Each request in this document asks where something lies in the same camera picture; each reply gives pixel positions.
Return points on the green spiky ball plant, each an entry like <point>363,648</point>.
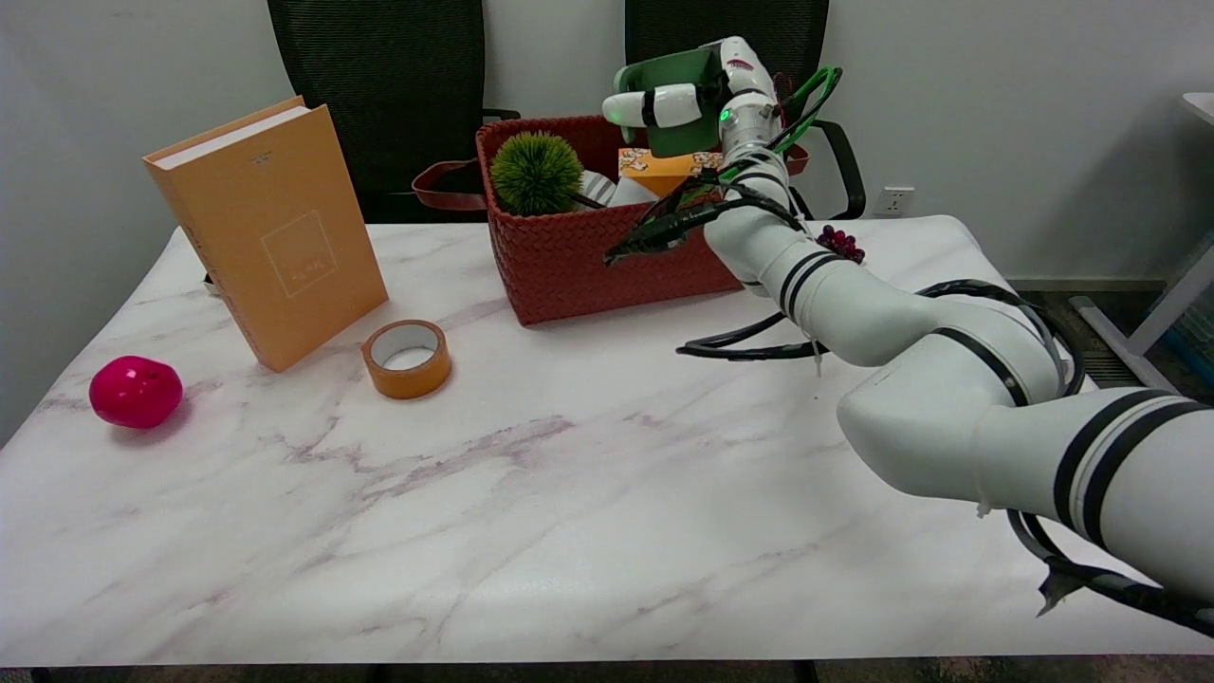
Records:
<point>536,173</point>

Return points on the striped grey white item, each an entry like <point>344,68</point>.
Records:
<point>596,188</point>

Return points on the pink plastic apple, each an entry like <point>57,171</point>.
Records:
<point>136,391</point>

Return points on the green mug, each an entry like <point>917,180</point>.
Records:
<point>675,142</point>

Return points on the white side desk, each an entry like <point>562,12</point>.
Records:
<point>1171,305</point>

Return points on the purple grape bunch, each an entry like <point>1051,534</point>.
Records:
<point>842,243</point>

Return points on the white wall outlet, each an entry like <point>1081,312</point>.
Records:
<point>894,201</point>

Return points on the orange patterned tissue box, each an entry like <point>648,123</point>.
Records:
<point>652,171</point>

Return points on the teal mesh bin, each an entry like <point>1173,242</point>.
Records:
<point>1197,346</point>

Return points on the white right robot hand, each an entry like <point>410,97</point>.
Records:
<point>744,71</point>

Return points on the orange tape roll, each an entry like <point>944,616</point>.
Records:
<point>408,375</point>

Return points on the small black white object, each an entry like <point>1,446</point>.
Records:
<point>211,285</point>

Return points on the black mesh office chair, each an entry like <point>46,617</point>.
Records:
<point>664,28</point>
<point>379,95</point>

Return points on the white item in basket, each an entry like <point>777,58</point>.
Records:
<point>634,193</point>

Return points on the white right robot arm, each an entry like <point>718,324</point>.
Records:
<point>948,408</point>

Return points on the red woven basket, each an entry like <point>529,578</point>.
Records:
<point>569,270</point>

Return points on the orange hardcover book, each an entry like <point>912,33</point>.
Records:
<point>280,242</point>

